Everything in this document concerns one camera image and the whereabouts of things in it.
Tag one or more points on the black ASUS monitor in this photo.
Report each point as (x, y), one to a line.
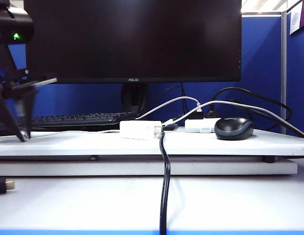
(132, 39)

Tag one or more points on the black HDMI plug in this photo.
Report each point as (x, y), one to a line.
(2, 187)

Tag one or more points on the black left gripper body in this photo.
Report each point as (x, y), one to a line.
(31, 83)

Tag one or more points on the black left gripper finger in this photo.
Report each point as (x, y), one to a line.
(28, 110)
(13, 115)

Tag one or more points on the white charging base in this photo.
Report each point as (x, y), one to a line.
(137, 129)

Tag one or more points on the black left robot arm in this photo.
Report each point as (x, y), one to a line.
(17, 24)

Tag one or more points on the white paper logo sign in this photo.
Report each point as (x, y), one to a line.
(295, 19)

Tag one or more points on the white raised board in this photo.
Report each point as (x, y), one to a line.
(68, 147)

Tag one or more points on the white base board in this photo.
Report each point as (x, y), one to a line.
(93, 169)

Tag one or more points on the black monitor stand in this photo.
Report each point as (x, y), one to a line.
(133, 100)

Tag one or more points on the blue fabric partition panel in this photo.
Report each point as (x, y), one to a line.
(262, 61)
(298, 73)

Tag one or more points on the black and grey mouse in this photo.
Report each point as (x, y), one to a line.
(233, 129)

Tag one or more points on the grey metal partition post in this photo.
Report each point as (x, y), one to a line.
(284, 73)

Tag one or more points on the black USB charger plug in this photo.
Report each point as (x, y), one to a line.
(197, 115)

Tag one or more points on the black computer keyboard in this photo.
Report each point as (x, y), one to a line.
(80, 120)

